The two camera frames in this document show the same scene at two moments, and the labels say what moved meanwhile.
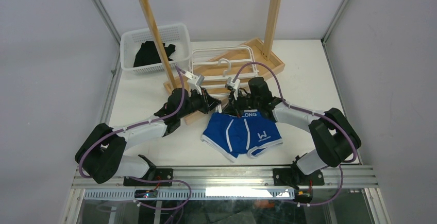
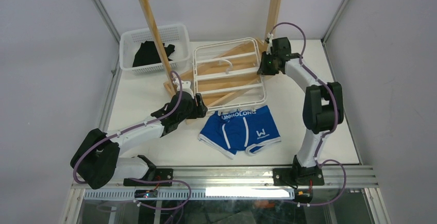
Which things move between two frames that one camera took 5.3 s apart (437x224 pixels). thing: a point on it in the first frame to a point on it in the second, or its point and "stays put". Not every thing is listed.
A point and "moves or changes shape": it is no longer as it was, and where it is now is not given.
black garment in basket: [148, 53] stays put
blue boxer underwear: [242, 133] stays put
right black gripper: [233, 108] to [263, 70]
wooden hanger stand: [203, 89] stays put
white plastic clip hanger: [212, 76] moves or changes shape
